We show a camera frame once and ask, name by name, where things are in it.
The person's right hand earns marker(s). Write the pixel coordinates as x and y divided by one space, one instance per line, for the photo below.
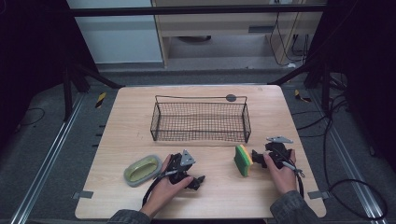
285 180

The dark curtain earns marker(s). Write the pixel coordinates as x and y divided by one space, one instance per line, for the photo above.
31 62
367 62

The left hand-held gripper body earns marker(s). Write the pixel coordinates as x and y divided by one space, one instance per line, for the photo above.
179 161

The black horizontal bar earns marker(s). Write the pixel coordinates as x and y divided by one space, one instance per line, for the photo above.
186 10

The black metal stand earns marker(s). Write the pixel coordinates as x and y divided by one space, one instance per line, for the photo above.
67 93
325 84

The person's left hand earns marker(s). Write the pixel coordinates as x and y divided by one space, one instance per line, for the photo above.
165 189

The aluminium floor rail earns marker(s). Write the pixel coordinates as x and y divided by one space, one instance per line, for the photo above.
46 161
351 168

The green and yellow sponge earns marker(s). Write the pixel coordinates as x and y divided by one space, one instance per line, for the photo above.
243 160

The white cabinet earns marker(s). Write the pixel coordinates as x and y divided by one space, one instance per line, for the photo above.
121 37

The green soap dish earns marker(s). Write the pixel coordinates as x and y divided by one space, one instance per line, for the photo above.
142 170

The yellow and black tape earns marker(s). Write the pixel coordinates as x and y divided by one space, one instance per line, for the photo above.
100 100
299 95

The grey table bracket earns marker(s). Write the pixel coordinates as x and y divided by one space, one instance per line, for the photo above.
318 194
82 194

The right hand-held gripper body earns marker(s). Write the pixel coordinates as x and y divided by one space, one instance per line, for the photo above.
277 152

